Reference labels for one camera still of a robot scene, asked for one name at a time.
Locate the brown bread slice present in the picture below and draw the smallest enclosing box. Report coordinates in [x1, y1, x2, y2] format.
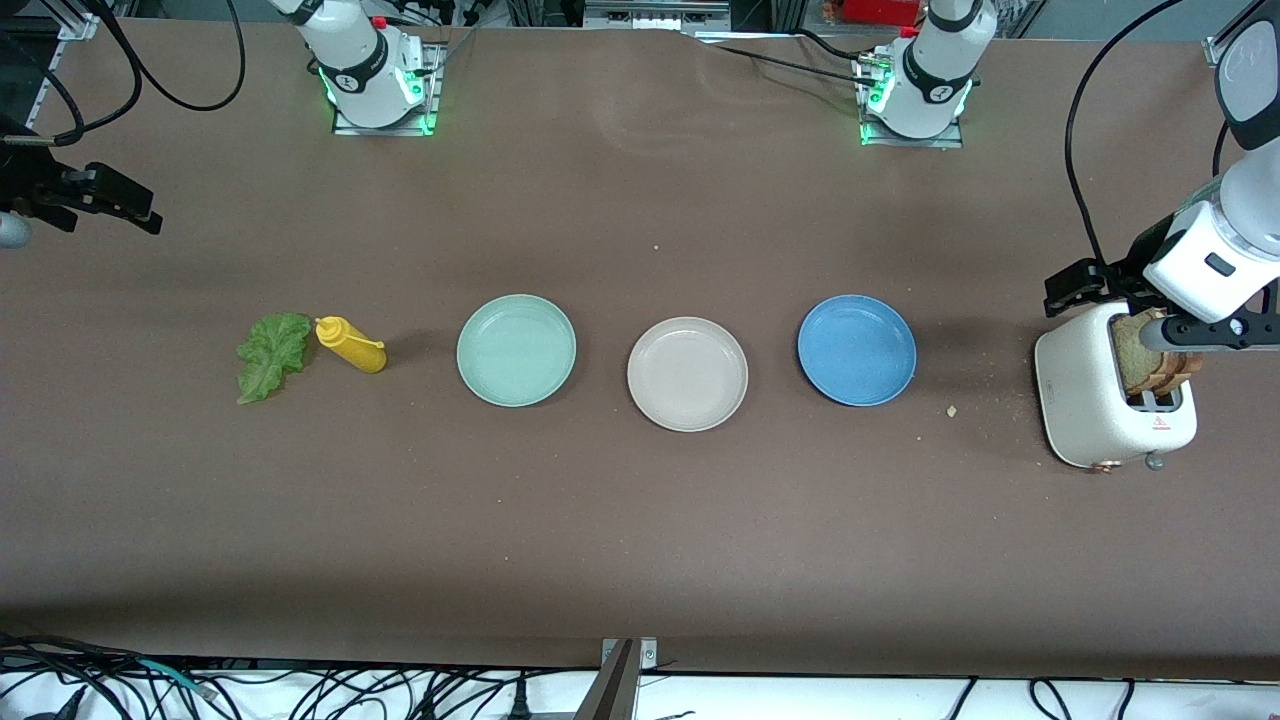
[1150, 345, 1203, 389]
[1114, 310, 1167, 394]

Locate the green lettuce leaf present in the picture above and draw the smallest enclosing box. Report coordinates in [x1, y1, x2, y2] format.
[236, 312, 314, 406]

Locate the yellow mustard squeeze bottle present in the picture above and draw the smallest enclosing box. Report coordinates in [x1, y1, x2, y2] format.
[315, 316, 388, 375]

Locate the blue plate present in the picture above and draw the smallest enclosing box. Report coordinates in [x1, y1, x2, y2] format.
[797, 294, 918, 408]

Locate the beige plate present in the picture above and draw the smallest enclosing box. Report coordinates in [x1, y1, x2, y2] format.
[627, 316, 749, 433]

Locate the mint green plate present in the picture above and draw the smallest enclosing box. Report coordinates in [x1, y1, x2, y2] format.
[456, 293, 578, 408]

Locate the white toaster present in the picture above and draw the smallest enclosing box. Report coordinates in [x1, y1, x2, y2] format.
[1034, 303, 1199, 473]

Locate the red box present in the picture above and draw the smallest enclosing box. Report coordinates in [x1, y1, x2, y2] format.
[838, 0, 926, 26]

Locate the grey metal box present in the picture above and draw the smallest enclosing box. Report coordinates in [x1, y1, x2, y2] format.
[583, 0, 733, 31]

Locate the dark metal bar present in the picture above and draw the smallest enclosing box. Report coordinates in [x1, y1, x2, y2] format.
[572, 640, 641, 720]

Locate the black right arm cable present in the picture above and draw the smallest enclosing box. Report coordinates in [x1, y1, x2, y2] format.
[0, 0, 247, 147]

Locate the aluminium frame profile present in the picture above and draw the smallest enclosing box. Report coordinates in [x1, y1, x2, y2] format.
[1205, 0, 1266, 69]
[40, 0, 121, 41]

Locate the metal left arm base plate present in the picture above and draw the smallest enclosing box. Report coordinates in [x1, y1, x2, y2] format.
[858, 55, 966, 149]

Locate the thin black base cable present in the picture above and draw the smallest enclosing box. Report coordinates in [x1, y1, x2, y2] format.
[790, 28, 871, 63]
[700, 42, 881, 89]

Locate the teal cable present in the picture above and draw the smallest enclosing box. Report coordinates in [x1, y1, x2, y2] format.
[130, 655, 219, 699]

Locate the silver metal bracket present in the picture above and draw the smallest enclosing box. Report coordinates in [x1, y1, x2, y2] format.
[600, 637, 659, 671]

